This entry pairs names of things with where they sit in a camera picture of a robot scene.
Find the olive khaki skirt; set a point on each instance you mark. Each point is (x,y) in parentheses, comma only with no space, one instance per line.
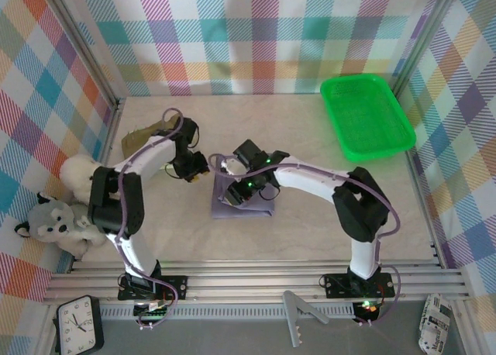
(135,140)

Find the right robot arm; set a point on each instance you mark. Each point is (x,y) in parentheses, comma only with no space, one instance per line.
(360,207)

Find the black alarm clock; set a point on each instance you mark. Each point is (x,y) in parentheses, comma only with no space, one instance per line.
(79,326)

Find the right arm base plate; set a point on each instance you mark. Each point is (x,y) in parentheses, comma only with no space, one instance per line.
(337,285)

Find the white teddy bear plush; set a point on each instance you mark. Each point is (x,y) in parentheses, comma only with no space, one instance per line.
(75,174)

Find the aluminium corner post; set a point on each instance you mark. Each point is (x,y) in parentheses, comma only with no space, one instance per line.
(83,45)
(424,37)

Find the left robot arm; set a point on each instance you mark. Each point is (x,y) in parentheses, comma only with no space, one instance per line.
(116,204)

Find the green plastic basket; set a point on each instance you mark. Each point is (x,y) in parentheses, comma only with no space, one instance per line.
(364,114)

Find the lavender grey skirt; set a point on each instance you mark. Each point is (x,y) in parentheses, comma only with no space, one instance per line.
(248,211)

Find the grey husky plush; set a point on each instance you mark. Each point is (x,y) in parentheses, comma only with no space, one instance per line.
(48,219)

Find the newspaper print pouch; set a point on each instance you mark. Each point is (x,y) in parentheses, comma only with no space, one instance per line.
(434,324)

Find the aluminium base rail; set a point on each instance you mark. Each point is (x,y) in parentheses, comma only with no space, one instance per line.
(252,281)

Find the grey toothed plastic tool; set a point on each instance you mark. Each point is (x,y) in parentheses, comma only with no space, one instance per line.
(292,316)

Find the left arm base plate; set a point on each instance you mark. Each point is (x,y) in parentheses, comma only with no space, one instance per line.
(176,283)

